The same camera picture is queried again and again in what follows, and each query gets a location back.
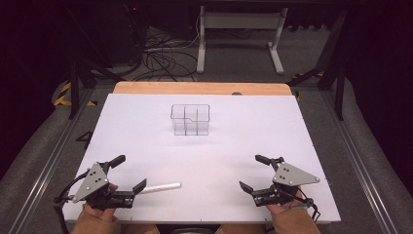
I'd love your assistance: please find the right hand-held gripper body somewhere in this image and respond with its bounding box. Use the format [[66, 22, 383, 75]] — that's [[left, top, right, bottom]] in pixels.
[[251, 156, 321, 208]]

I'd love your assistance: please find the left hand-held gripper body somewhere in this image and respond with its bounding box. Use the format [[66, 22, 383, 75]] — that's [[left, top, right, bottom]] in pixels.
[[71, 161, 135, 211]]

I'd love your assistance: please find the white pen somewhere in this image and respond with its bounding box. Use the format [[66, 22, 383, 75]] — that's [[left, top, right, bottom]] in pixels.
[[139, 181, 182, 195]]

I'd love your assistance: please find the clear plastic divided organizer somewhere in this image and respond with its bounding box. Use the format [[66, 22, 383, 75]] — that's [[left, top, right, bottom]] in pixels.
[[169, 103, 211, 137]]

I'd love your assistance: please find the person's left hand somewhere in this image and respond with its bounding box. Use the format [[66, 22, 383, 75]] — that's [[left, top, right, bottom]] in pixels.
[[83, 182, 120, 224]]

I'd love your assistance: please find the person's right hand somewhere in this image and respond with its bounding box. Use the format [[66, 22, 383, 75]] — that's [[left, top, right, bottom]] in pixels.
[[265, 189, 308, 216]]

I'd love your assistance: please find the white table sheet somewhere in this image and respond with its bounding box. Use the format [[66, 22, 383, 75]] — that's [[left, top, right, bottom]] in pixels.
[[61, 93, 342, 225]]

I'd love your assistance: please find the yellow black hazard tape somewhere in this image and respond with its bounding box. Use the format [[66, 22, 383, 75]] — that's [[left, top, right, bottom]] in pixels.
[[53, 81, 98, 107]]

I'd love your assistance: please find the black metal stand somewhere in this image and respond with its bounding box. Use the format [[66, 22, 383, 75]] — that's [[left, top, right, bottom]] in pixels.
[[62, 3, 128, 121], [285, 6, 350, 122]]

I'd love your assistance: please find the black computer case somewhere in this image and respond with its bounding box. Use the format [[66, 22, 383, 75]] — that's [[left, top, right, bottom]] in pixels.
[[103, 1, 147, 67]]

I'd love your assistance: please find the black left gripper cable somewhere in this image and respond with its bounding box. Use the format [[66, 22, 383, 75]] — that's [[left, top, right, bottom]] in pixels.
[[53, 170, 91, 234]]

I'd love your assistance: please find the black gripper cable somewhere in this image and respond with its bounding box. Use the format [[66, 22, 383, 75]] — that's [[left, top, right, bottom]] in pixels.
[[53, 170, 91, 234], [295, 190, 322, 224]]

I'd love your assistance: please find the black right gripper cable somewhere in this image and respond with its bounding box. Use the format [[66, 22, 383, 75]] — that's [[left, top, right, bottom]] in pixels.
[[295, 190, 322, 224]]

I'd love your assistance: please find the grey metal floor rail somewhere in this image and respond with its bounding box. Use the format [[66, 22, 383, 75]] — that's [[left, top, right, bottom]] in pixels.
[[7, 89, 95, 234], [319, 87, 400, 234]]

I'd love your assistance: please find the tangle of black floor cables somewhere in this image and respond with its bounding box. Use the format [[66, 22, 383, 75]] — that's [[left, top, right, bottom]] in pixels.
[[131, 14, 200, 83]]

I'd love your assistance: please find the white metal stand frame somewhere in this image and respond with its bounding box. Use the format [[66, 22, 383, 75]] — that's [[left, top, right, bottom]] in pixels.
[[196, 5, 289, 76]]

